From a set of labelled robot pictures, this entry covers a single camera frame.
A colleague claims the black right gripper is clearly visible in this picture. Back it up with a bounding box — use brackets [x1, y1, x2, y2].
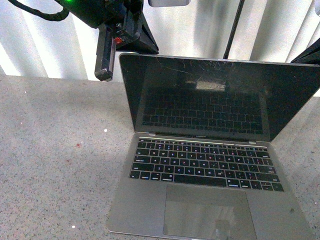
[57, 0, 159, 82]

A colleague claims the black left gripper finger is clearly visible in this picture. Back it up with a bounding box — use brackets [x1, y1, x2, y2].
[291, 39, 320, 65]

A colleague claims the grey laptop with black screen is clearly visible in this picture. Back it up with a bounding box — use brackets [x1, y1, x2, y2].
[107, 53, 320, 240]

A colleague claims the black braided cable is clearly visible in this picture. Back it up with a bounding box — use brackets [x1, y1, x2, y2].
[7, 0, 70, 22]

